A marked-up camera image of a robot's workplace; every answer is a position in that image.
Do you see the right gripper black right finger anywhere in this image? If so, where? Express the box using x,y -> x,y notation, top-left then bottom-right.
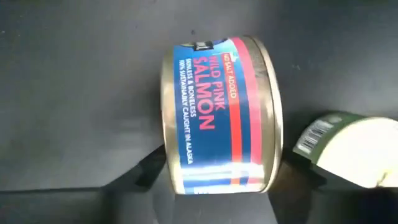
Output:
269,148 -> 398,224

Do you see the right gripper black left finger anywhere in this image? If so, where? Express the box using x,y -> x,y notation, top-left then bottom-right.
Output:
0,144 -> 168,224

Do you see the green tuna can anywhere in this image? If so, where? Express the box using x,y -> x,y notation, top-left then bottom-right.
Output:
292,111 -> 398,190

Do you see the blue pink salmon can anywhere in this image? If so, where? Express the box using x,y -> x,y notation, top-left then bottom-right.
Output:
160,35 -> 284,196

